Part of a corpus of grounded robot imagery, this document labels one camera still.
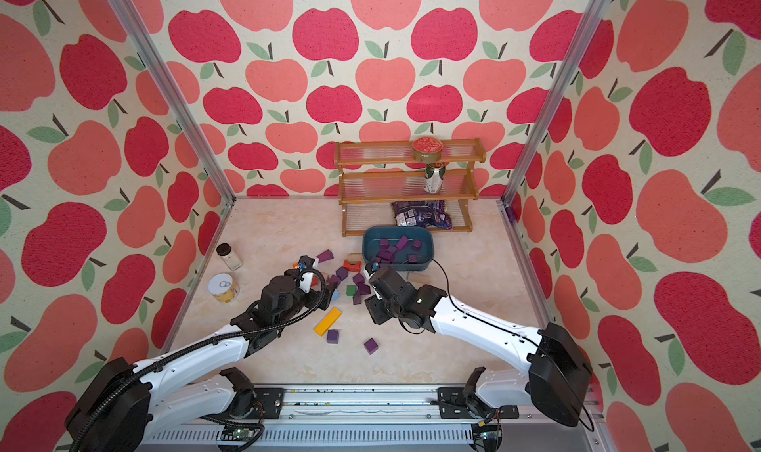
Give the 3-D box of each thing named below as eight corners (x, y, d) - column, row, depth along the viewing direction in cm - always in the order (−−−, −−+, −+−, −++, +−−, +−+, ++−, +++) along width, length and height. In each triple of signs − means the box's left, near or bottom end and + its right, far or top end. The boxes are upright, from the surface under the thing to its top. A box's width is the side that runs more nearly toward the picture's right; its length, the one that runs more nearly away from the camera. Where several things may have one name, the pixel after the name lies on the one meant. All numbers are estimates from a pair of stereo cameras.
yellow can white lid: (210, 302, 94) (202, 295, 90) (218, 281, 99) (211, 273, 95) (234, 302, 94) (228, 295, 90) (242, 281, 99) (236, 273, 95)
